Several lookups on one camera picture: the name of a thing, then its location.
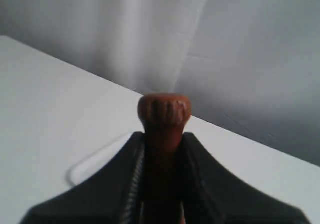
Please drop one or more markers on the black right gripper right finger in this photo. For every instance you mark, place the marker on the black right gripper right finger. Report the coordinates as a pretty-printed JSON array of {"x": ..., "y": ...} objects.
[{"x": 212, "y": 194}]

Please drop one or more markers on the white rectangular plastic tray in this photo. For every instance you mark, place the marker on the white rectangular plastic tray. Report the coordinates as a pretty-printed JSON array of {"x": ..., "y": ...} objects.
[{"x": 94, "y": 161}]

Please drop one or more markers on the brown wooden pestle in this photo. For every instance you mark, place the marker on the brown wooden pestle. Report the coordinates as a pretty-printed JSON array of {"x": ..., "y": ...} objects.
[{"x": 163, "y": 116}]

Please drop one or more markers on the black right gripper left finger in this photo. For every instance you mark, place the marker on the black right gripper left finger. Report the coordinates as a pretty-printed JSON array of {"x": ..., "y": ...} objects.
[{"x": 112, "y": 195}]

